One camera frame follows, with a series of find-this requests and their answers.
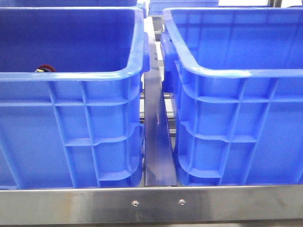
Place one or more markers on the blue metal divider bar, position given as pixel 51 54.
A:
pixel 159 165

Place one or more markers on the left blue plastic bin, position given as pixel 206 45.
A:
pixel 78 127

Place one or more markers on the blue plastic bin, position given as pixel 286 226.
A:
pixel 78 127
pixel 236 79

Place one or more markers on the right blue plastic bin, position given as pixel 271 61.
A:
pixel 236 79

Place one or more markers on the rear right blue bin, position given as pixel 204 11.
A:
pixel 157 6

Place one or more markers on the red mushroom push button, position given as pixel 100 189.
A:
pixel 45 68

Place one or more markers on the rear left blue bin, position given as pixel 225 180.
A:
pixel 75 3

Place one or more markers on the stainless steel shelf rail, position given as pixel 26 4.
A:
pixel 150 205

